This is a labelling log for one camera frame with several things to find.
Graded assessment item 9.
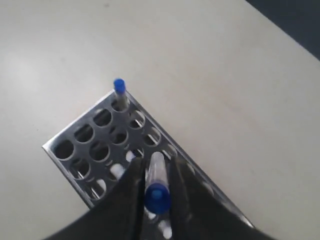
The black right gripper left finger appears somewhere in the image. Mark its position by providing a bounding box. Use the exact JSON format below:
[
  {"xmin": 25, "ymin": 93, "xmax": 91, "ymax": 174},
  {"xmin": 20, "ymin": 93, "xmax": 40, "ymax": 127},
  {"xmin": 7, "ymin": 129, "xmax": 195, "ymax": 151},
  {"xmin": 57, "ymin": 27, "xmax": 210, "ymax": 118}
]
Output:
[{"xmin": 47, "ymin": 157, "xmax": 146, "ymax": 240}]

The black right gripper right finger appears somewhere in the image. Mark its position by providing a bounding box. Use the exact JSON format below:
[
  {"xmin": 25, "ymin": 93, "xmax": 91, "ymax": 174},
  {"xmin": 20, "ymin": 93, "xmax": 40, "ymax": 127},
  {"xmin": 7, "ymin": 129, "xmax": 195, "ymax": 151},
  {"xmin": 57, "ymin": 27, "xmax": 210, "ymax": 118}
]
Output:
[{"xmin": 169, "ymin": 157, "xmax": 271, "ymax": 240}]

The blue-capped tube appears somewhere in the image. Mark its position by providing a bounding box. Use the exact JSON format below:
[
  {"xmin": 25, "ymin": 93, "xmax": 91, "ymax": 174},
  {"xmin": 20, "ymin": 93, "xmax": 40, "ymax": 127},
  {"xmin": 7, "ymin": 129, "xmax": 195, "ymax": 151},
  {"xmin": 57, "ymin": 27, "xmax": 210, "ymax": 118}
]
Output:
[
  {"xmin": 144, "ymin": 151, "xmax": 171, "ymax": 215},
  {"xmin": 113, "ymin": 78, "xmax": 128, "ymax": 112}
]

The stainless steel test tube rack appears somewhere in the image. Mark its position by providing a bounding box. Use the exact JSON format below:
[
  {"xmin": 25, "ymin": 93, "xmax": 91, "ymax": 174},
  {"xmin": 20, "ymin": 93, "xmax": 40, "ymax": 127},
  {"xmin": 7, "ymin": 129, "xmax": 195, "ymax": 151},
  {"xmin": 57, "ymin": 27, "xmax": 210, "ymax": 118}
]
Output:
[{"xmin": 43, "ymin": 92, "xmax": 252, "ymax": 227}]

